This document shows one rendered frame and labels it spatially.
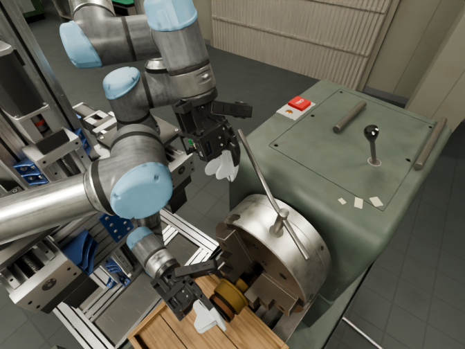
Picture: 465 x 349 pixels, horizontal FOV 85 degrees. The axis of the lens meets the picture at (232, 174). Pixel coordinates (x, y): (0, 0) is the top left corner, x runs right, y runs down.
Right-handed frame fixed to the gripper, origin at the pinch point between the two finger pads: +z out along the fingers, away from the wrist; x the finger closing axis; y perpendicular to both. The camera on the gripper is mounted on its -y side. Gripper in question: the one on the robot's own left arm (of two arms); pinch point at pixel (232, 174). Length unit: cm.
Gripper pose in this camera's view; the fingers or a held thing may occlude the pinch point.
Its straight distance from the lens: 58.6
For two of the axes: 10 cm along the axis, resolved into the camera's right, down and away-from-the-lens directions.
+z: 2.5, 8.0, 5.4
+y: -6.8, 5.4, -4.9
